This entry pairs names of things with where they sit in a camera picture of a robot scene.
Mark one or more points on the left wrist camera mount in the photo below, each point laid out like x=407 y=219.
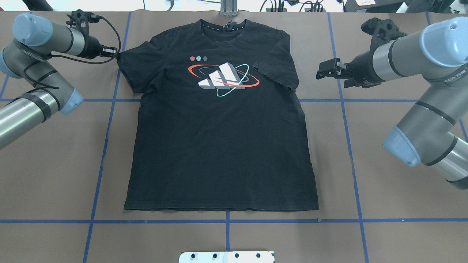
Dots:
x=79 y=20

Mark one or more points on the black graphic t-shirt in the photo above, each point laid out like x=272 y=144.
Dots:
x=220 y=126

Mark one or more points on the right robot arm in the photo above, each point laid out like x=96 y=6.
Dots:
x=439 y=54

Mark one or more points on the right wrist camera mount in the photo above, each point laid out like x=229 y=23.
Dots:
x=382 y=31

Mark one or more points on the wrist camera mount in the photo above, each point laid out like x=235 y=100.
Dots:
x=79 y=20
x=382 y=31

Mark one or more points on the aluminium frame post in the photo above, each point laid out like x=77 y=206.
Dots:
x=228 y=8

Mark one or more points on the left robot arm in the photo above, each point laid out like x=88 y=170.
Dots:
x=37 y=40

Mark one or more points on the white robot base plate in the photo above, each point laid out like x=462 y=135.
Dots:
x=227 y=257

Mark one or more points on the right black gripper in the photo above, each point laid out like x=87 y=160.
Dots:
x=362 y=64

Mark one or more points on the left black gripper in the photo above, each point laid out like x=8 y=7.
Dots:
x=93 y=48

